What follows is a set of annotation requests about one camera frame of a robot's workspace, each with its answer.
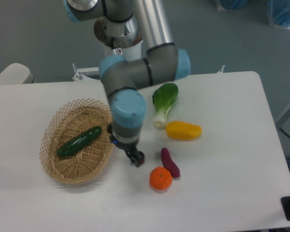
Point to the green cucumber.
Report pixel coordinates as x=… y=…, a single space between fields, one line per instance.
x=79 y=142

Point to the blue plastic bag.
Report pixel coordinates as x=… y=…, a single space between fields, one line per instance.
x=230 y=5
x=278 y=13

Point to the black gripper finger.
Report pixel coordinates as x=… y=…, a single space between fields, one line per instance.
x=131 y=156
x=139 y=158

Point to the green bok choy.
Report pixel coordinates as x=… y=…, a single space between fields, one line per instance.
x=163 y=99

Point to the blue plastic bag centre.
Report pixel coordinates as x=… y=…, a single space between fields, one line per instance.
x=230 y=5

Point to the yellow bell pepper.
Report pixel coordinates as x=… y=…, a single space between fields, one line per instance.
x=180 y=130

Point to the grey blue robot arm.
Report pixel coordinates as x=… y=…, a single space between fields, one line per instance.
x=143 y=54

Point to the purple sweet potato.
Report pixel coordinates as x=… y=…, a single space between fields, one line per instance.
x=169 y=164

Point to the woven wicker basket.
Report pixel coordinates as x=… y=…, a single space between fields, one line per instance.
x=69 y=121

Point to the blue plastic bag right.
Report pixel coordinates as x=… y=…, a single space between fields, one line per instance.
x=278 y=13

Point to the orange tangerine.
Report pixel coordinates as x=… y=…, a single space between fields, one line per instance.
x=160 y=178

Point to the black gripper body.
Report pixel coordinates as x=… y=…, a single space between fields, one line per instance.
x=129 y=148

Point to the white chair backrest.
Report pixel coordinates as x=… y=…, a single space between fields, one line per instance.
x=16 y=74

